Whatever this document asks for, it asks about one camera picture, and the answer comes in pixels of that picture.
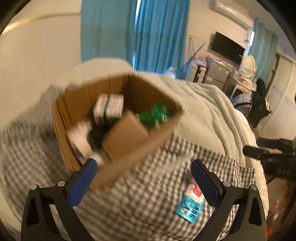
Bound teal sachet packet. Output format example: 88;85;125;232
175;183;205;223

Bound green snack packet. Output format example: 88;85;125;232
137;103;174;129

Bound small brown cardboard box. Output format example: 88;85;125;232
102;110;149;162

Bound white green medicine box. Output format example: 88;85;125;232
93;94;124;122

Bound dark clothes on chair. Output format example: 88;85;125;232
231;78;272;128

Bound white louvered wardrobe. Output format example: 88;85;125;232
257;53;295;140

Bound white dressing table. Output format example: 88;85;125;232
222;75;256;100

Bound pale green knitted blanket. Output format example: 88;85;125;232
54;59;269;212

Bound oval white mirror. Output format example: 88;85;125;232
240;55;257;79

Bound grey cabinet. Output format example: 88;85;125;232
203;59;229;90

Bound teal side curtain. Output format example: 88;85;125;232
249;18;278;85

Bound grey white checkered cloth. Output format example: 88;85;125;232
1;87;255;240

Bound white suitcase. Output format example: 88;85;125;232
185;61;207;83

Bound clear water jug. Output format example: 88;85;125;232
164;67;176;79

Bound white air conditioner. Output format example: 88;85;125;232
214;1;253;30

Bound teal window curtain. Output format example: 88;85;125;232
80;1;190;74

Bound black wall television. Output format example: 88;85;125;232
211;32;245;65

